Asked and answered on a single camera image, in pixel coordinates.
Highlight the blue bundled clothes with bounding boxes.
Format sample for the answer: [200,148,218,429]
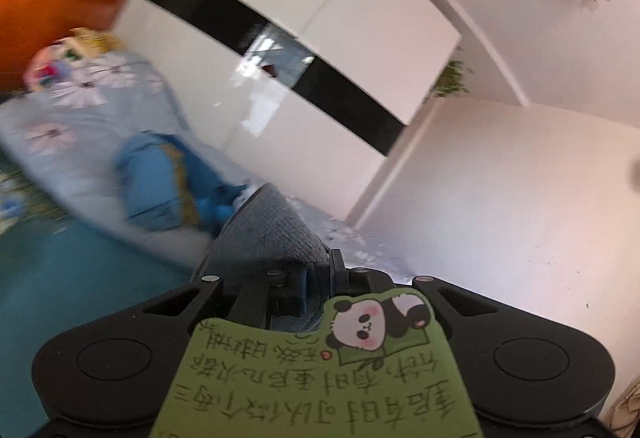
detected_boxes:
[114,132,248,237]

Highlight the green panda sticky note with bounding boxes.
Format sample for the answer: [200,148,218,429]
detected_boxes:
[151,288,483,438]

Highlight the teal floral bedspread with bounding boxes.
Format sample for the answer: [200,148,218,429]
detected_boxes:
[1,159,191,437]

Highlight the colourful plush toy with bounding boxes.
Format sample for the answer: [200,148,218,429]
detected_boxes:
[23,27,126,92]

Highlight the light blue floral quilt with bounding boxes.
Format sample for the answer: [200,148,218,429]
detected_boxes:
[0,48,417,279]

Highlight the grey knit garment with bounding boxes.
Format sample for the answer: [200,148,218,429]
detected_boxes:
[193,184,330,333]

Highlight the white black glossy wardrobe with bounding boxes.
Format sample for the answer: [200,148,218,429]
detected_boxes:
[116,0,460,218]

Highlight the green potted plant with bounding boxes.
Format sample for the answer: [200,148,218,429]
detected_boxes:
[431,59,469,98]

